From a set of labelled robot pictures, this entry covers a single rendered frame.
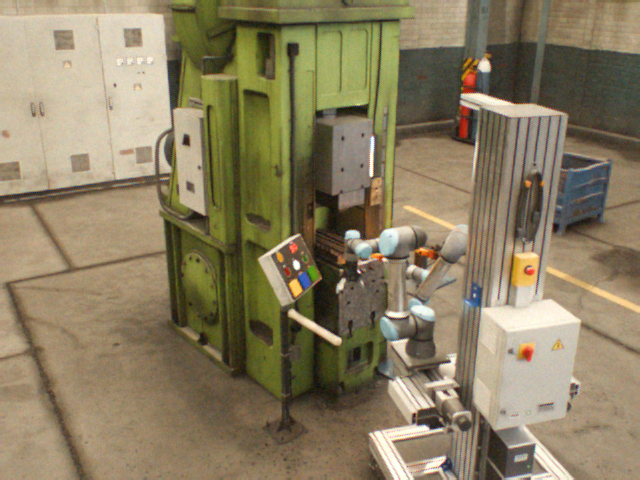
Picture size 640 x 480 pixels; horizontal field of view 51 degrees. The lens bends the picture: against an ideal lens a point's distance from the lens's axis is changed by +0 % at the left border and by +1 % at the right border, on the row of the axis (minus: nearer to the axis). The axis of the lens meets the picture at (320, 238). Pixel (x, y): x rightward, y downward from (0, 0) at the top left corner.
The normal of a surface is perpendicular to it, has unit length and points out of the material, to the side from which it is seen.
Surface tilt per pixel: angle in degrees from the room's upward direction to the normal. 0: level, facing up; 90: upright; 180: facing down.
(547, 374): 90
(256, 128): 89
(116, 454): 0
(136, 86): 90
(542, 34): 90
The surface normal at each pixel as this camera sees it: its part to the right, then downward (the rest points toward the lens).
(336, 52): 0.63, 0.29
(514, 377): 0.28, 0.35
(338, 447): 0.00, -0.93
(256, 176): -0.78, 0.21
